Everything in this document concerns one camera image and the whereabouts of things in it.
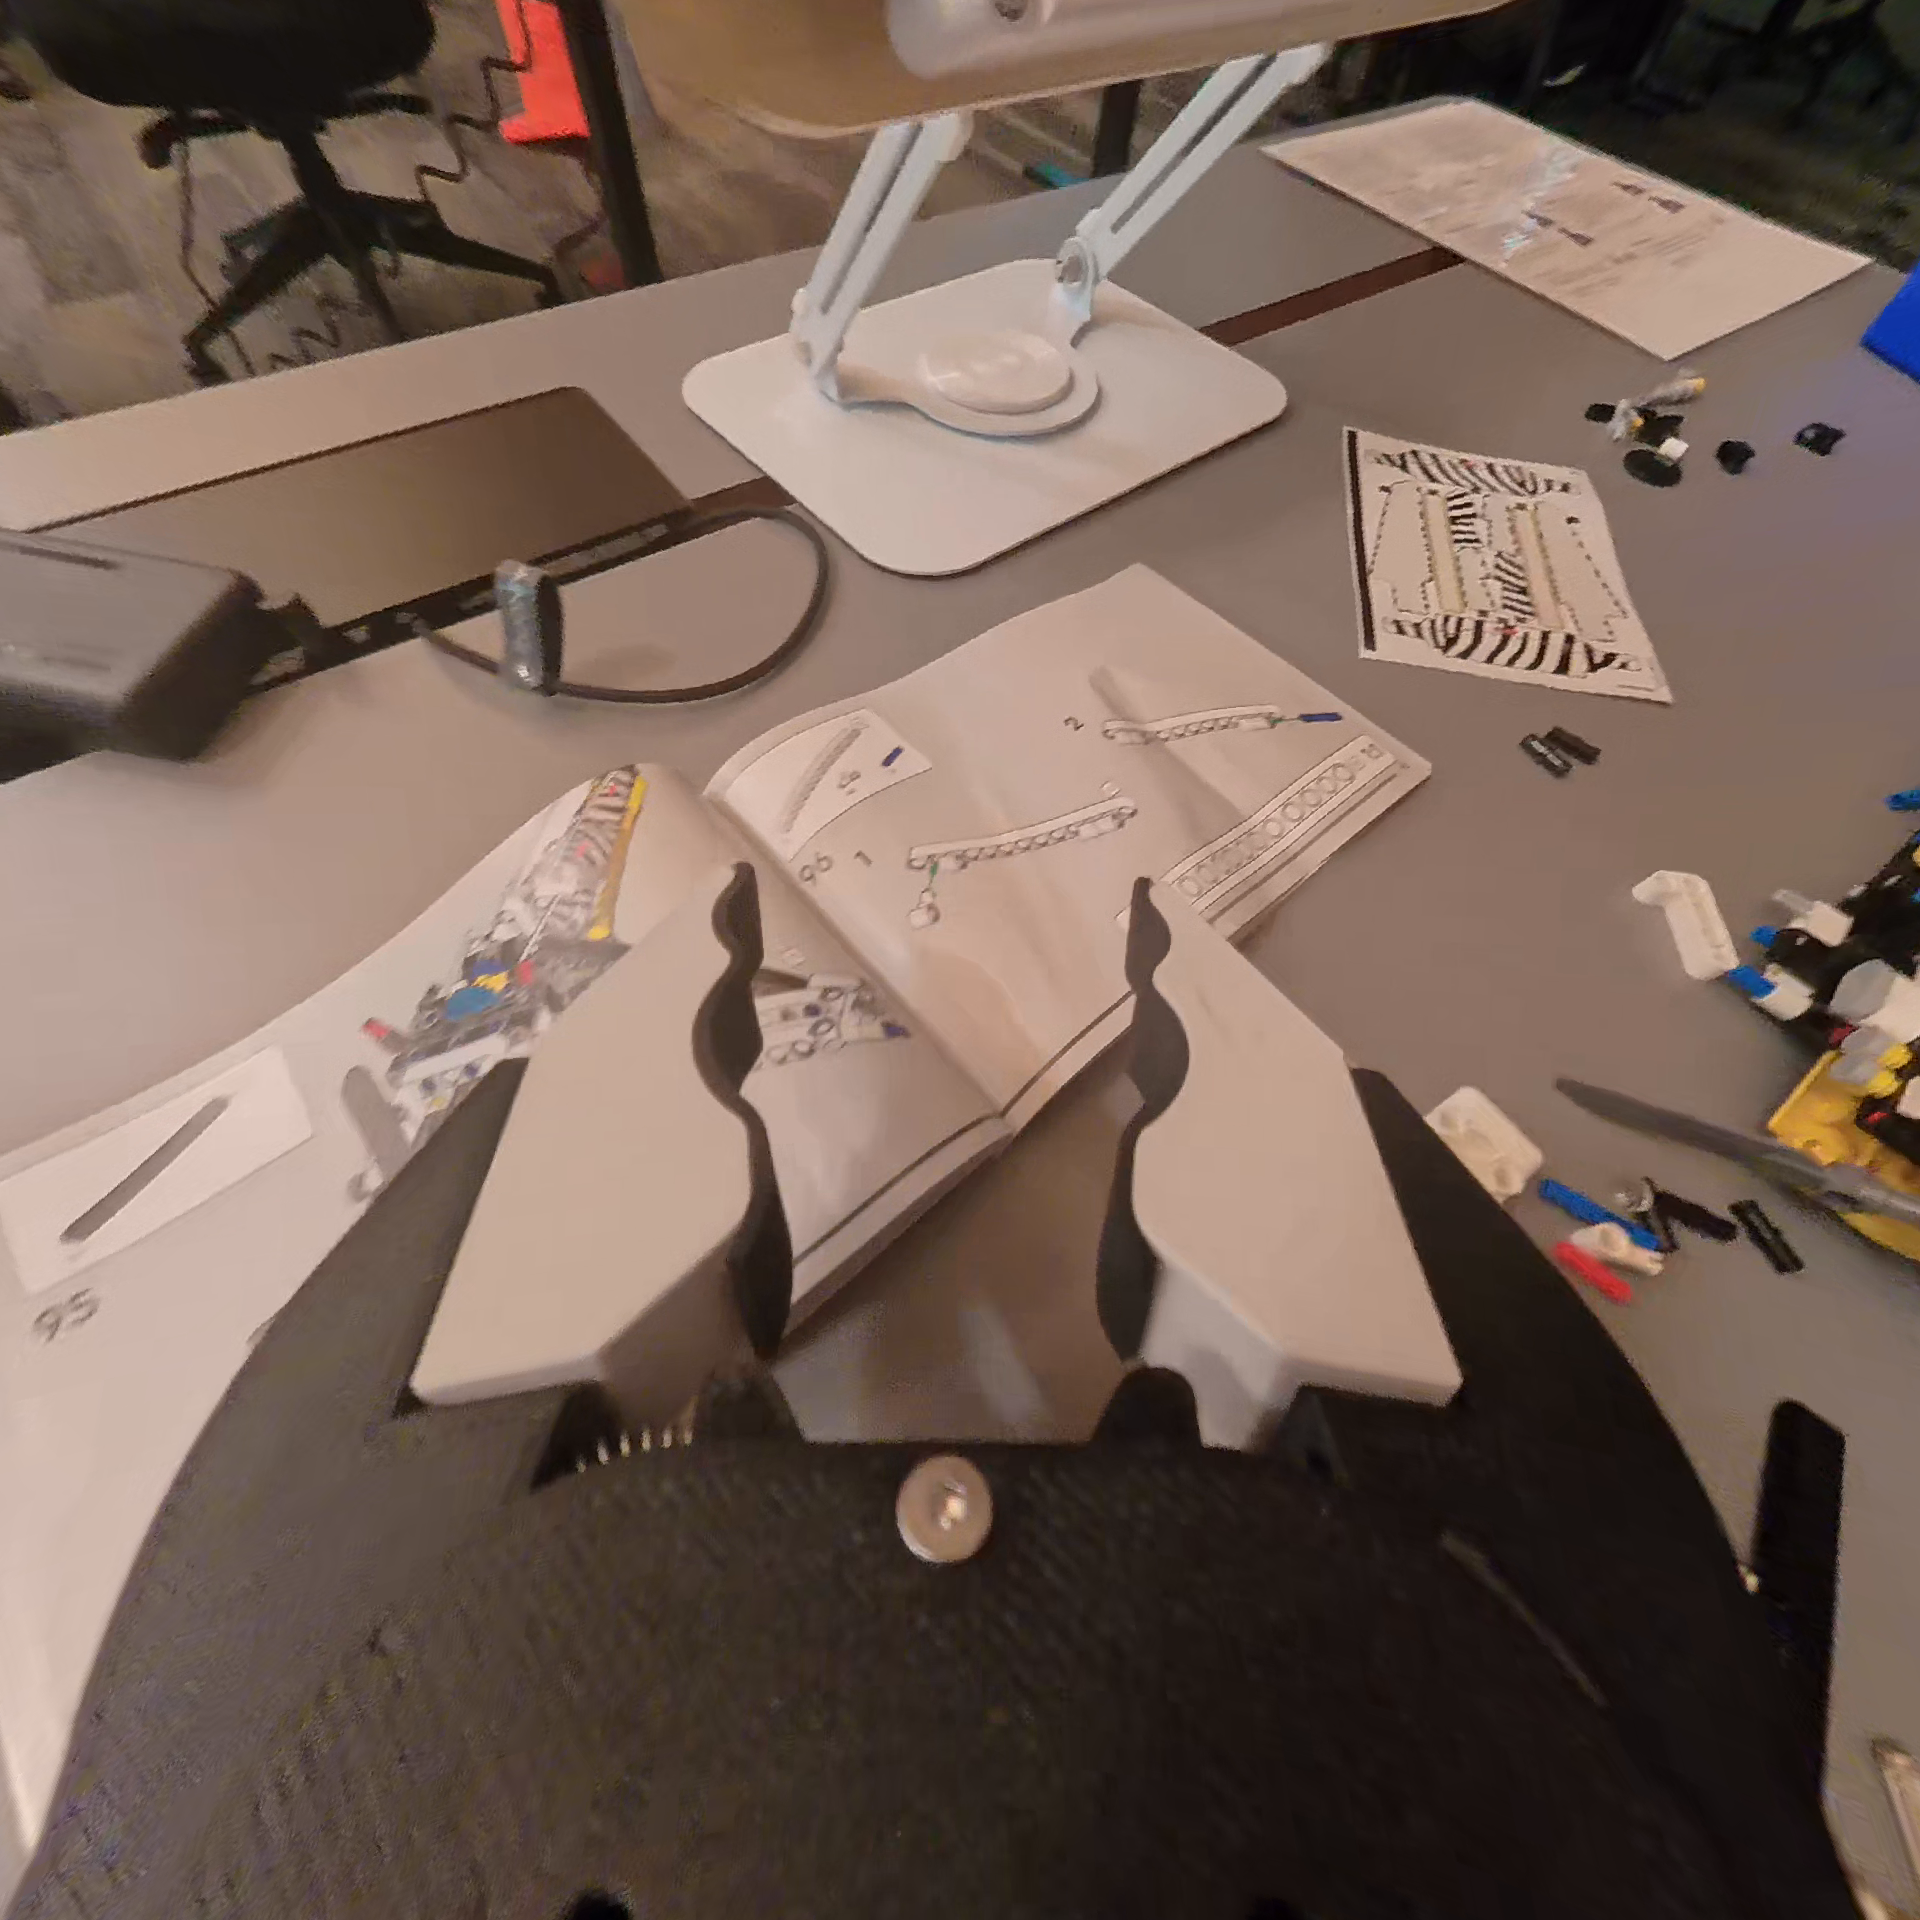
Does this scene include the white stand base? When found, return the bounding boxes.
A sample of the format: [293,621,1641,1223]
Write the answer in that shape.
[616,0,1518,579]

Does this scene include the white square lego piece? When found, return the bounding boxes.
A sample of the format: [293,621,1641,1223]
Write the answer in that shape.
[1424,1087,1546,1203]

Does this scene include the zebra striped sticker sheet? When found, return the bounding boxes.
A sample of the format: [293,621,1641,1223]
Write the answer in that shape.
[1343,427,1674,704]

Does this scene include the partly built lego model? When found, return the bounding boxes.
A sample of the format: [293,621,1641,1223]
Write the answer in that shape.
[1722,824,1920,1247]

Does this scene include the white printed paper sheet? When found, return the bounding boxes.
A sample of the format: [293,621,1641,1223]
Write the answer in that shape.
[1259,95,1878,360]

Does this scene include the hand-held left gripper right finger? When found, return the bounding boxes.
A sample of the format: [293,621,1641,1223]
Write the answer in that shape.
[1093,878,1467,1456]

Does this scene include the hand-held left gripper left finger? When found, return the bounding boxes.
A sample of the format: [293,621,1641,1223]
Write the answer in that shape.
[406,861,794,1426]

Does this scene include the lego instruction booklet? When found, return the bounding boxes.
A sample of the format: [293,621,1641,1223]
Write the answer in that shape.
[0,562,1433,1877]

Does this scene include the blue lego pin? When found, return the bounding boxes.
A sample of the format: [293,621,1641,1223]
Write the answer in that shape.
[1536,1179,1663,1250]

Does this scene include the black braided cable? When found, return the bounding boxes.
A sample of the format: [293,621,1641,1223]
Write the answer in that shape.
[411,508,832,707]

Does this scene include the black power adapter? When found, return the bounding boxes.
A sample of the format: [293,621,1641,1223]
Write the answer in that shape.
[0,528,271,764]

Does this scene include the red orange fabric item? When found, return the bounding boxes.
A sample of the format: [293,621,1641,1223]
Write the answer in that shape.
[496,0,606,147]

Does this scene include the black office chair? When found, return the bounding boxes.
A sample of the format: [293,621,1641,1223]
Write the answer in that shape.
[30,0,571,384]

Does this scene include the small lego minifigure parts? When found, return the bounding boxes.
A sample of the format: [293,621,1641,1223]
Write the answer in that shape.
[1583,367,1712,462]

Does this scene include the white lego bracket piece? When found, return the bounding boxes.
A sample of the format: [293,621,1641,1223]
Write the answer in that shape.
[1632,870,1743,980]

